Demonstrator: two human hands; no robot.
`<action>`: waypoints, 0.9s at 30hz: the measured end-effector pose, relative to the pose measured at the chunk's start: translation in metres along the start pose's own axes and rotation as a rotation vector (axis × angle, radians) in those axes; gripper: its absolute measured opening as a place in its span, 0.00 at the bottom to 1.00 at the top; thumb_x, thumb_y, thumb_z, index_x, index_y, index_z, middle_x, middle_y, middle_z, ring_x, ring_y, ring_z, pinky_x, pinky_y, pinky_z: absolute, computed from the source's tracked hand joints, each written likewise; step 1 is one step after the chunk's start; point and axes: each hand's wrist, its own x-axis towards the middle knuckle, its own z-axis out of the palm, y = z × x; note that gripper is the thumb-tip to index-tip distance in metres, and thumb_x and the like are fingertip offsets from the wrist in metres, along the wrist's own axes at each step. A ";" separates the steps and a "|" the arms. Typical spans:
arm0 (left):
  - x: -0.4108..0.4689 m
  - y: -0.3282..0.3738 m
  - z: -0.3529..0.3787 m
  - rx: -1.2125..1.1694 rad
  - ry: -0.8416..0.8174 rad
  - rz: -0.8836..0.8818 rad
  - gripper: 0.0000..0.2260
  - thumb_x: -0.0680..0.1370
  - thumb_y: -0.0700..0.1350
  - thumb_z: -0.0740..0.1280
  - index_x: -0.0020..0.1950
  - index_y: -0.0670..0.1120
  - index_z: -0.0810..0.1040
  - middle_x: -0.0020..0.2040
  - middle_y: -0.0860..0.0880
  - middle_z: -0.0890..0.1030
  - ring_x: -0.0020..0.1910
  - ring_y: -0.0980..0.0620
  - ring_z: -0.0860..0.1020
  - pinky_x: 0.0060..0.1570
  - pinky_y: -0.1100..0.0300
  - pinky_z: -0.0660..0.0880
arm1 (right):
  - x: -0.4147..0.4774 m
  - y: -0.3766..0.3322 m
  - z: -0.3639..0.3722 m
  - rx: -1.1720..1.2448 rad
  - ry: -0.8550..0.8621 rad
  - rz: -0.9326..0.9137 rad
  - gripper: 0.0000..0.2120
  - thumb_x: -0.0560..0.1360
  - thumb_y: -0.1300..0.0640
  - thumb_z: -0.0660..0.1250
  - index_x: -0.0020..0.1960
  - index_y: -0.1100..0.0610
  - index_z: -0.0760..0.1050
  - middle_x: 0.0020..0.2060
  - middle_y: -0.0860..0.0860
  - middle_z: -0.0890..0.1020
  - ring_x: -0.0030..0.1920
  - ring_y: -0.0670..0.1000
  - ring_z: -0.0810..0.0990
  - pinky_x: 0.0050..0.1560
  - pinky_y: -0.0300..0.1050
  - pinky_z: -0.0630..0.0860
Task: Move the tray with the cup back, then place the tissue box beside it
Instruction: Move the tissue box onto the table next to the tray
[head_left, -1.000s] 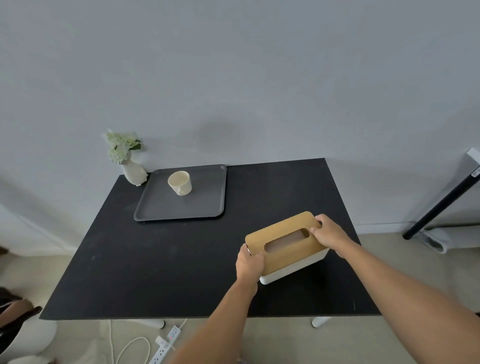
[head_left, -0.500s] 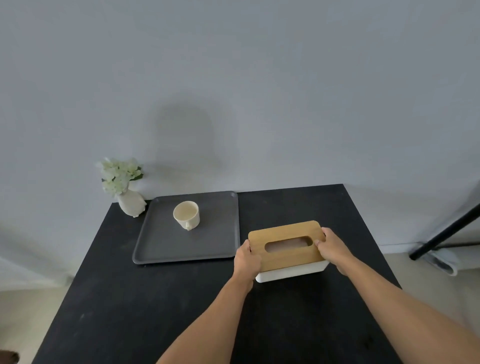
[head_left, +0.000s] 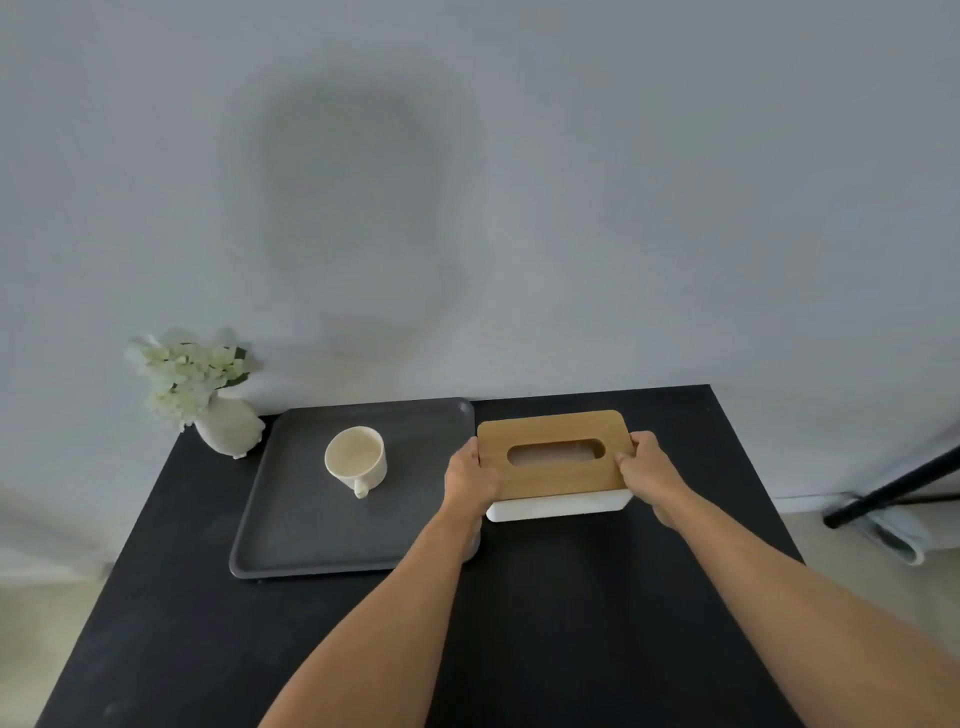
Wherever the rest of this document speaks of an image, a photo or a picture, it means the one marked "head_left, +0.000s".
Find person's left hand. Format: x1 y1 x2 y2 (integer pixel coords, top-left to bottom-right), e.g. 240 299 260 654
443 436 501 520

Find person's right hand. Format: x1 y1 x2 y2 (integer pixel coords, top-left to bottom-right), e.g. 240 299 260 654
615 430 699 529

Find white tissue box wooden lid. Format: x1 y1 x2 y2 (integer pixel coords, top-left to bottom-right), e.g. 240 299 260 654
476 409 636 523

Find person's left forearm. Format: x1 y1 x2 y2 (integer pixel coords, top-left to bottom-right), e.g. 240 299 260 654
258 504 483 728

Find person's right forearm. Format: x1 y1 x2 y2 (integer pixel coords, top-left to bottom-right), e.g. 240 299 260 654
661 487 960 728

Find cream ceramic cup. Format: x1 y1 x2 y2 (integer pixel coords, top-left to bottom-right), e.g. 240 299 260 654
324 426 388 500

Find dark grey rectangular tray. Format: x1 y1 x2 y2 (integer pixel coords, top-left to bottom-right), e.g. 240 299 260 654
228 397 481 580

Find white vase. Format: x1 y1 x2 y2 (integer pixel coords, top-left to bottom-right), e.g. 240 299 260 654
193 394 266 460

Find black metal stand leg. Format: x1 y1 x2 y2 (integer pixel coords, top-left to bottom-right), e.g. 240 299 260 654
822 445 960 531

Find white artificial flowers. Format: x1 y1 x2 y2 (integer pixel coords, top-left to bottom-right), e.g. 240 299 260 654
124 327 252 432

